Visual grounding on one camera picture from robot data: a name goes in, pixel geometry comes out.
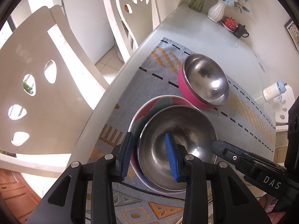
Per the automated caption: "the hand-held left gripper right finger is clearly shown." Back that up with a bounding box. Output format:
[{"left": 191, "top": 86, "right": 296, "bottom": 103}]
[{"left": 165, "top": 133, "right": 261, "bottom": 224}]

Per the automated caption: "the red teacup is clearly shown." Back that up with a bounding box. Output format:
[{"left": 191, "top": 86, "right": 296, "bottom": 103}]
[{"left": 223, "top": 16, "right": 236, "bottom": 27}]

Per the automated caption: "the framed wall picture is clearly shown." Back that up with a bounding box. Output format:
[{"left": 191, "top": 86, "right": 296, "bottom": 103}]
[{"left": 284, "top": 19, "right": 299, "bottom": 52}]

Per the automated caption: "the white saucer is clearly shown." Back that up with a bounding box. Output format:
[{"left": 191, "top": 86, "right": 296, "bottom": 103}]
[{"left": 221, "top": 20, "right": 239, "bottom": 31}]

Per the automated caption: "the grey patterned woven placemat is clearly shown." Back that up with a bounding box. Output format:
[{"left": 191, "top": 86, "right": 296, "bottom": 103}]
[{"left": 85, "top": 37, "right": 276, "bottom": 224}]

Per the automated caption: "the person's right hand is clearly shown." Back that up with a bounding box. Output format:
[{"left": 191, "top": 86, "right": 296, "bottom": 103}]
[{"left": 258, "top": 194, "right": 278, "bottom": 213}]

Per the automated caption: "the white cartoon cup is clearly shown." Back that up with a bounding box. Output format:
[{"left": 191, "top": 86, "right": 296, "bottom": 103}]
[{"left": 263, "top": 80, "right": 286, "bottom": 102}]

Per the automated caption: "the white chair with holes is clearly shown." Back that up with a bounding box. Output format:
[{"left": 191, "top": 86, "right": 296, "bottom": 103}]
[
  {"left": 0, "top": 5, "right": 112, "bottom": 175},
  {"left": 101, "top": 0, "right": 161, "bottom": 62},
  {"left": 275, "top": 84, "right": 298, "bottom": 127}
]

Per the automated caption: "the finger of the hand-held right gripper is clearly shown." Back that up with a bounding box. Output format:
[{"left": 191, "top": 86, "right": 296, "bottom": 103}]
[{"left": 209, "top": 140, "right": 257, "bottom": 175}]

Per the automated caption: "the pink-sided steel bowl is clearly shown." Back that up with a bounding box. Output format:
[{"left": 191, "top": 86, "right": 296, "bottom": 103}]
[{"left": 178, "top": 54, "right": 230, "bottom": 109}]

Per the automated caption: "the pink cartoon bowl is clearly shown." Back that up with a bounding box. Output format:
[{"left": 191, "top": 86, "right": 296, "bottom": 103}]
[{"left": 127, "top": 95, "right": 204, "bottom": 192}]

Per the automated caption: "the black teapot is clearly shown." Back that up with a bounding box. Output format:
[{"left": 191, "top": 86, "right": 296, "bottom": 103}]
[{"left": 233, "top": 23, "right": 250, "bottom": 39}]

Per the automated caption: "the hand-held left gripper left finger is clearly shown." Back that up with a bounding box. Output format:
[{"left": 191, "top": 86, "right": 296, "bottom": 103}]
[{"left": 26, "top": 132, "right": 135, "bottom": 224}]

